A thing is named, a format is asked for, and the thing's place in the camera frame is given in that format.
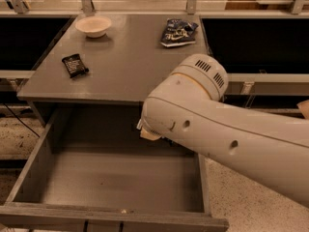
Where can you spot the grey open top drawer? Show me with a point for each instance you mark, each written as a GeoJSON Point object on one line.
{"type": "Point", "coordinates": [92, 172]}

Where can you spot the black snack bar wrapper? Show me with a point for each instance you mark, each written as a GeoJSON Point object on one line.
{"type": "Point", "coordinates": [74, 65]}

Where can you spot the grey cabinet counter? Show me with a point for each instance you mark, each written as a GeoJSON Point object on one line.
{"type": "Point", "coordinates": [125, 65]}

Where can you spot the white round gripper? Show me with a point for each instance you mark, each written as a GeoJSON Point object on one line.
{"type": "Point", "coordinates": [147, 132]}

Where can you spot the metal railing frame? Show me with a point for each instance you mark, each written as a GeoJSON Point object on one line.
{"type": "Point", "coordinates": [138, 0]}

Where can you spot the blue crumpled chip bag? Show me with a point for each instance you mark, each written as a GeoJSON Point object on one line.
{"type": "Point", "coordinates": [178, 32]}

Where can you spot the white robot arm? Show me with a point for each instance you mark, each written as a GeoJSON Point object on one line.
{"type": "Point", "coordinates": [272, 150]}

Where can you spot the white paper bowl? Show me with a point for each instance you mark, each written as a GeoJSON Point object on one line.
{"type": "Point", "coordinates": [93, 26]}

